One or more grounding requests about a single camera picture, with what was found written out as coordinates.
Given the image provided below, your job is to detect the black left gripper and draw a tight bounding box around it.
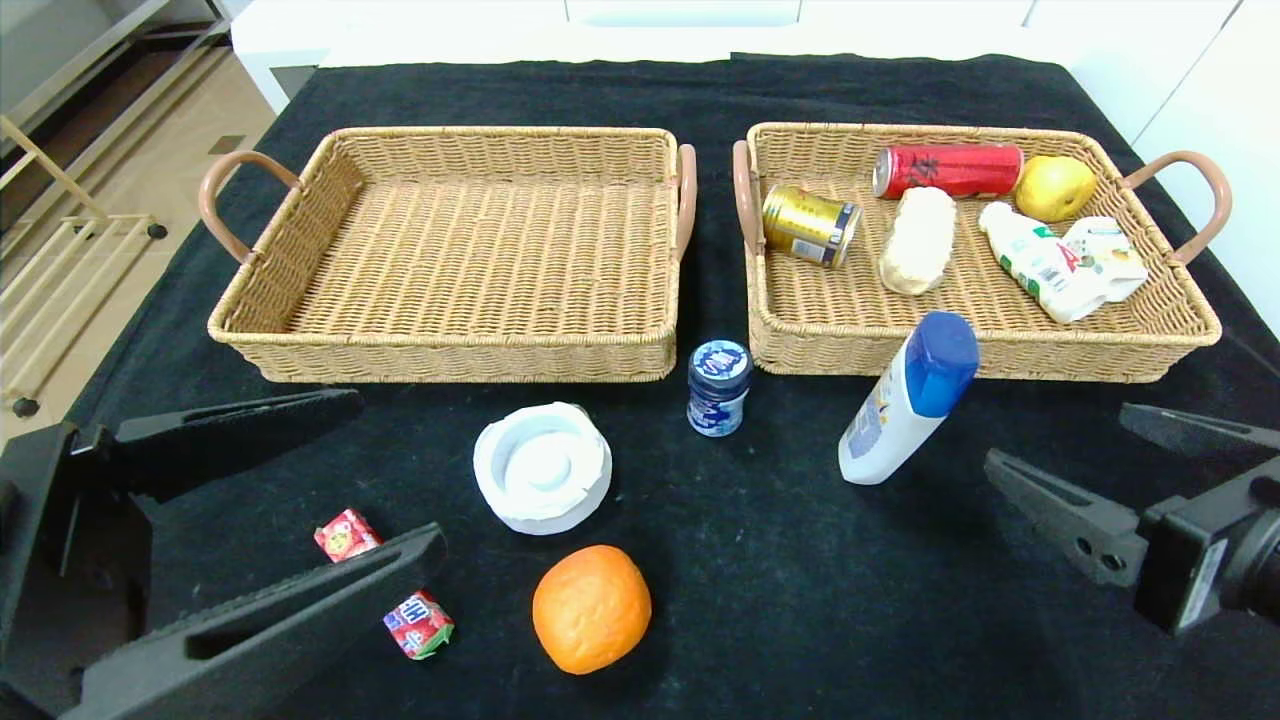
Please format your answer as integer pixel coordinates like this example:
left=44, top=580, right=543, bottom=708
left=0, top=388, right=415, bottom=720

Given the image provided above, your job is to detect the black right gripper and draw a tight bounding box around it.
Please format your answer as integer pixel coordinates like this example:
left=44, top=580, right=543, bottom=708
left=983, top=401, right=1280, bottom=637

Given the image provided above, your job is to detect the white yogurt bottle green label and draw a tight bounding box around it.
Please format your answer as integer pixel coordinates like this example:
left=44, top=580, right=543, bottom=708
left=978, top=201, right=1111, bottom=325

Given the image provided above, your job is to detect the white lotion bottle blue cap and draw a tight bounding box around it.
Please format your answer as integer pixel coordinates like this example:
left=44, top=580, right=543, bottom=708
left=838, top=311, right=981, bottom=486

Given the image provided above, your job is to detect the striped spiral bread roll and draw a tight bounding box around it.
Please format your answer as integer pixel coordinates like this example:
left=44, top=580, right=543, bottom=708
left=879, top=186, right=958, bottom=297

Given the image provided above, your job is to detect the red candy pack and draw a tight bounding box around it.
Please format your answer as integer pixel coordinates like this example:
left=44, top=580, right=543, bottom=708
left=314, top=508, right=456, bottom=661

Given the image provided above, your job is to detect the small white carton box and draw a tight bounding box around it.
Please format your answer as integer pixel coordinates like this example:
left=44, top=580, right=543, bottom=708
left=1062, top=217, right=1149, bottom=306

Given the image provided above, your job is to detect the white round ashtray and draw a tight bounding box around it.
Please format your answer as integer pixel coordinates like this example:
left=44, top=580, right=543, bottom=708
left=473, top=402, right=613, bottom=536

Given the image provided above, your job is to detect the yellow pear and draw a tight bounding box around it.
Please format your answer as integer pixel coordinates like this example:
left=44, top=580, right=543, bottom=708
left=1015, top=155, right=1099, bottom=223

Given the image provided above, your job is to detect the light wooden slatted rack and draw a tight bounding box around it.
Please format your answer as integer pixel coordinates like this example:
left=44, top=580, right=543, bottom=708
left=0, top=115, right=168, bottom=419

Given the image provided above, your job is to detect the orange fruit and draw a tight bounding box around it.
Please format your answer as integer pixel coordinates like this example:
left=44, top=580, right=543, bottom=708
left=532, top=545, right=653, bottom=676

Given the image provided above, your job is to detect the red soda can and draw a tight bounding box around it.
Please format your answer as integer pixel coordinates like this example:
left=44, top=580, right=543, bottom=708
left=872, top=143, right=1025, bottom=201

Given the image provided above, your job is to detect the gold drink can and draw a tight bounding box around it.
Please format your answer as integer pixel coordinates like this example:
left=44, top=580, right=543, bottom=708
left=761, top=185, right=862, bottom=270

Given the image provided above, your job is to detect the small blue lidded jar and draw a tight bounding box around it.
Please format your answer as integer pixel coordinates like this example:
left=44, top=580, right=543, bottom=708
left=687, top=340, right=754, bottom=439

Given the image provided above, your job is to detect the grey metal shelf unit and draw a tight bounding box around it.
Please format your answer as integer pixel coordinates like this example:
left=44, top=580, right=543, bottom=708
left=0, top=0, right=233, bottom=236

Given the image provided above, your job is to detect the wicker basket with brown handles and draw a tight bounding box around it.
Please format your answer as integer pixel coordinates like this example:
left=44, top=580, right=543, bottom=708
left=732, top=122, right=1233, bottom=385
left=198, top=126, right=698, bottom=385

